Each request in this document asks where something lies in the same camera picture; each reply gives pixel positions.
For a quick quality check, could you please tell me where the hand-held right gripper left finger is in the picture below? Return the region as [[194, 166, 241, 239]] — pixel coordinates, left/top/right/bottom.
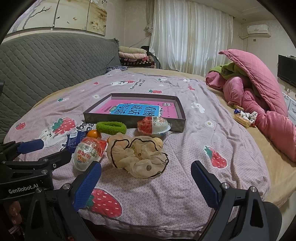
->
[[25, 162, 102, 241]]

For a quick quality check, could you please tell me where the white air conditioner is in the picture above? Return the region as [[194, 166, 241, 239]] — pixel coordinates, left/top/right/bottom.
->
[[246, 24, 271, 38]]

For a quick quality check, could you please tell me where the green knitted scrunchie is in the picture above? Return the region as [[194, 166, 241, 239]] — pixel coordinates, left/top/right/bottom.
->
[[96, 120, 127, 135]]

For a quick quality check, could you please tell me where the white curtain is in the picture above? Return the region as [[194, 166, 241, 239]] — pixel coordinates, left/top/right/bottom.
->
[[149, 0, 234, 77]]

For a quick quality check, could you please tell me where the grey quilted headboard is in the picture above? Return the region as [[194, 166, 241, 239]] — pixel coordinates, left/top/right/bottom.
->
[[0, 34, 121, 144]]

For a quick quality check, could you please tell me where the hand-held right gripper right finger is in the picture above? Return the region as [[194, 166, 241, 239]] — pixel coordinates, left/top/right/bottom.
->
[[191, 161, 275, 241]]

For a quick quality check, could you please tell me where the pink book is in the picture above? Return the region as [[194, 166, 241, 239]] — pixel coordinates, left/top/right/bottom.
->
[[94, 97, 179, 117]]

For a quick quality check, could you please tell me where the red white plastic snack egg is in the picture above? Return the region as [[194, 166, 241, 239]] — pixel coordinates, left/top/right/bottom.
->
[[137, 116, 173, 139], [72, 137, 108, 172]]

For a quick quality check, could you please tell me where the pink quilt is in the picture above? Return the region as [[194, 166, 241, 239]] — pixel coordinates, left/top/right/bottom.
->
[[205, 49, 296, 163]]

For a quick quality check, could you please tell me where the grey cardboard box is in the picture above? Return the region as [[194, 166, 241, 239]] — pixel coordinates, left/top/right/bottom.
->
[[83, 93, 186, 133]]

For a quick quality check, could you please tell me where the green blanket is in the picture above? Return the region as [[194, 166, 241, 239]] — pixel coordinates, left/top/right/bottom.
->
[[209, 61, 249, 78]]

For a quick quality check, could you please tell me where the beige folded blanket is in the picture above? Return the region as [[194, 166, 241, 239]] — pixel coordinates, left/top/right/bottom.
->
[[119, 46, 146, 54]]

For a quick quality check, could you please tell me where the black television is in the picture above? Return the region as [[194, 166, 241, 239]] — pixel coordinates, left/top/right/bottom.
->
[[277, 55, 296, 88]]

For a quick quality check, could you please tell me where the blue snack packet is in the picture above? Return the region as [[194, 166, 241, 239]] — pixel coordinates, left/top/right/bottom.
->
[[65, 130, 87, 153]]

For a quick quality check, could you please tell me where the floral wall panel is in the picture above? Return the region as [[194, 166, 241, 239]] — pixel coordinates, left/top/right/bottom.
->
[[6, 0, 108, 36]]

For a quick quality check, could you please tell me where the pink folded blanket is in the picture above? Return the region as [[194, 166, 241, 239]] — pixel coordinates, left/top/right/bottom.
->
[[118, 53, 147, 59]]

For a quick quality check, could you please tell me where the dark patterned folded blanket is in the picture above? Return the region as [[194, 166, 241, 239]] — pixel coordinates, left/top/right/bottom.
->
[[120, 57, 158, 69]]

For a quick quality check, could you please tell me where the beige plush toy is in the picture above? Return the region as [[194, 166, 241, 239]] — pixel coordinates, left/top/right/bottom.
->
[[106, 133, 169, 178]]

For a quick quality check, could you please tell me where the black cloth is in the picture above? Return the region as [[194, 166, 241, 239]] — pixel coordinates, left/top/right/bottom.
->
[[141, 46, 162, 69]]

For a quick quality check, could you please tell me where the yellow biscuit packet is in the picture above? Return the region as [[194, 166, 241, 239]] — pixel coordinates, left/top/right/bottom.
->
[[233, 113, 251, 128]]

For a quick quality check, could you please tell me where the white dresser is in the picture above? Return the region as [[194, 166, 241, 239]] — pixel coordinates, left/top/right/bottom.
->
[[282, 91, 296, 121]]

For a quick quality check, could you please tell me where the dark blue patterned cloth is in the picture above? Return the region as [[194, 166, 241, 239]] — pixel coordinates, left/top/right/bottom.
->
[[106, 65, 127, 73]]

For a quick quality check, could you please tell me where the printed dark clothing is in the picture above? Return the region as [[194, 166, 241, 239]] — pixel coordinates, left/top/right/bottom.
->
[[0, 199, 30, 241]]

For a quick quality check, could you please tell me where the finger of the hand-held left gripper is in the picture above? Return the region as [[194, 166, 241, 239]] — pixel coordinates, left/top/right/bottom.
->
[[0, 139, 44, 160], [0, 149, 73, 177]]

